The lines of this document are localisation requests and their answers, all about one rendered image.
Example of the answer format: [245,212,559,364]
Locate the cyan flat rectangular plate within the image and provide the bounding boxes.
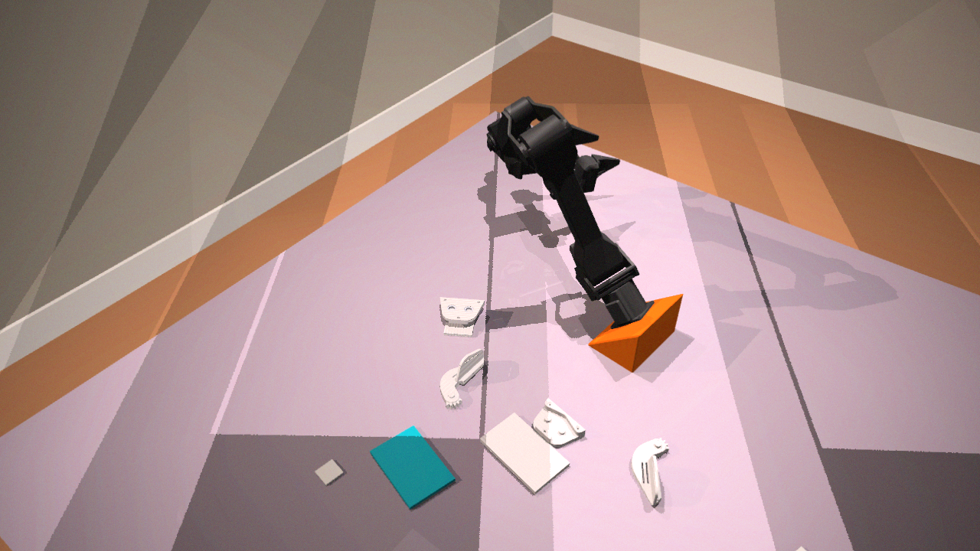
[370,425,456,510]

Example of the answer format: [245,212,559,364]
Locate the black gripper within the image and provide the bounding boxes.
[570,124,620,193]

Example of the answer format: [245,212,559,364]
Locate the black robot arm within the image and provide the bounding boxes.
[486,96,655,329]

